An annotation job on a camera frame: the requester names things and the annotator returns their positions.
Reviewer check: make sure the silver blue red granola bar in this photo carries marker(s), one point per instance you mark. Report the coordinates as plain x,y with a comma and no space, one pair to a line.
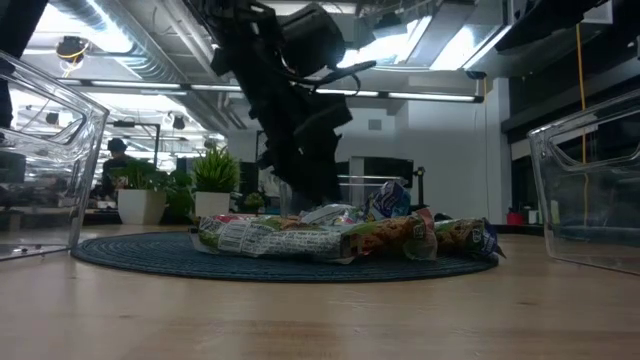
330,214

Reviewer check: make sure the blue Chewy granola bar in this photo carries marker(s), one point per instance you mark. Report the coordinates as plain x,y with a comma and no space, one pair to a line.
391,200

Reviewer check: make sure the green blue granola bar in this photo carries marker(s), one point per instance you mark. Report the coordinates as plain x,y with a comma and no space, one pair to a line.
465,235

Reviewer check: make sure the small green potted plant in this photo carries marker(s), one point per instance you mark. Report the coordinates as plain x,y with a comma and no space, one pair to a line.
254,201

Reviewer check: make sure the black stand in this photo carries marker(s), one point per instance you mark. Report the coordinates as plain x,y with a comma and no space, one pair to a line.
420,185

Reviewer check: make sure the black dome camera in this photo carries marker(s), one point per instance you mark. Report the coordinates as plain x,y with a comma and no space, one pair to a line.
476,74

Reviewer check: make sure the leafy green plant white pot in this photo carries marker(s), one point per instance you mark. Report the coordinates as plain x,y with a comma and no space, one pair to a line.
142,205

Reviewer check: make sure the spiky green plant white pot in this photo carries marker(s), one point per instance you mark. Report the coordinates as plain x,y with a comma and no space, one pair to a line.
216,172

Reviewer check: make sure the clear plastic bin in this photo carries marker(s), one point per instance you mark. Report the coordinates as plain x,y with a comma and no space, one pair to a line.
540,165
360,195
95,130

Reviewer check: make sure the round dark blue woven placemat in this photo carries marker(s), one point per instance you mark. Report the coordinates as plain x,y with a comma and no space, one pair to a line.
150,260

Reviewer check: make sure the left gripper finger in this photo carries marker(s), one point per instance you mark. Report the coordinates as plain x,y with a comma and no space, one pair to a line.
325,175
292,182

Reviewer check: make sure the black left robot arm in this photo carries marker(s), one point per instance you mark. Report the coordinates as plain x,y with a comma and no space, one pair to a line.
240,45

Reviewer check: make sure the black monitor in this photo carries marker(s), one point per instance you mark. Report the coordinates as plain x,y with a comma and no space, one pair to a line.
390,167

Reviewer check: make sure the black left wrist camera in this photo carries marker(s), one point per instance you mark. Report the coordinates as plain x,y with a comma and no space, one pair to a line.
332,114

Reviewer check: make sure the grey wall speaker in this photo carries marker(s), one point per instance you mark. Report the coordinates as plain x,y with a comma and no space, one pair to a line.
374,124

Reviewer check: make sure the white bottle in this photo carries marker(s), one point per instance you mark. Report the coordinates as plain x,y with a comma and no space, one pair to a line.
533,217

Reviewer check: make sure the green red Chewy granola bar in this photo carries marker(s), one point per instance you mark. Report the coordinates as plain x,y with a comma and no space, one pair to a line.
270,240
385,237

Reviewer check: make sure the black track spotlight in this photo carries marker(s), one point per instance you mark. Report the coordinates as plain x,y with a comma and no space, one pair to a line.
178,122

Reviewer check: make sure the person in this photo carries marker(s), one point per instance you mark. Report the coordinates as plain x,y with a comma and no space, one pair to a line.
116,165

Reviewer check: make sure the red container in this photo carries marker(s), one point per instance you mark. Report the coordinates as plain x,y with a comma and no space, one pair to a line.
514,217

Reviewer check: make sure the dark leafy green plant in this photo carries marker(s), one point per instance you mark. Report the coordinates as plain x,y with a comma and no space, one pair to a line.
180,195

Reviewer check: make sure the long strip light bar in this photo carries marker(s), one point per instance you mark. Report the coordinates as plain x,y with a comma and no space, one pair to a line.
430,96

